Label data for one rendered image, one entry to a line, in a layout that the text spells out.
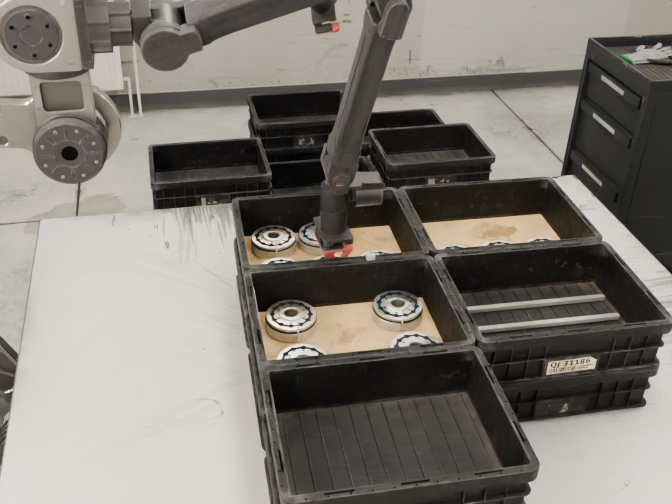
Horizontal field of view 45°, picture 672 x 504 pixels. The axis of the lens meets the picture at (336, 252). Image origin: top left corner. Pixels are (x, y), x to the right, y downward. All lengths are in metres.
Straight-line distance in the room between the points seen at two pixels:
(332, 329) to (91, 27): 0.74
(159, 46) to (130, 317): 0.78
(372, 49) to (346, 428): 0.67
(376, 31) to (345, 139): 0.24
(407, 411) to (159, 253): 0.91
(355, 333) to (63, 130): 0.70
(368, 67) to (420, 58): 3.46
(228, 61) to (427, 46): 1.16
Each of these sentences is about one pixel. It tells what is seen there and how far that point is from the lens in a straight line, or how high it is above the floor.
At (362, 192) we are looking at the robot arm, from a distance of 1.68.
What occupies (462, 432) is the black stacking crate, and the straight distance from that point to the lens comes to 1.48.
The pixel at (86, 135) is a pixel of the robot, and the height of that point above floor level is 1.17.
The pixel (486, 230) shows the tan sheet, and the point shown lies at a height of 0.83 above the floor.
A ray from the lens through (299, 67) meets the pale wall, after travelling 4.76.
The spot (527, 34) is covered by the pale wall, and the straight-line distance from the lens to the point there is 5.14.
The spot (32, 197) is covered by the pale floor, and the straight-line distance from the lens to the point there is 3.97.
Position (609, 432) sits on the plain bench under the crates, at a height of 0.70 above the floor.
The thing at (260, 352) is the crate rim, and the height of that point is 0.93.
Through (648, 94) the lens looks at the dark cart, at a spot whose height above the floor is 0.85.
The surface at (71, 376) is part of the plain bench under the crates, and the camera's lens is 1.81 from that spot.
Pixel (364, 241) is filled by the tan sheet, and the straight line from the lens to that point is 1.94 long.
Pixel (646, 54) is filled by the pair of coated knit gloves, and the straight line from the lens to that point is 3.24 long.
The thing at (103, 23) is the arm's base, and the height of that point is 1.47.
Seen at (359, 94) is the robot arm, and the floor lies 1.30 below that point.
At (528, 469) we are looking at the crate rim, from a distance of 1.31.
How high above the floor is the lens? 1.87
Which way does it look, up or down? 33 degrees down
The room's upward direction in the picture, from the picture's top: 2 degrees clockwise
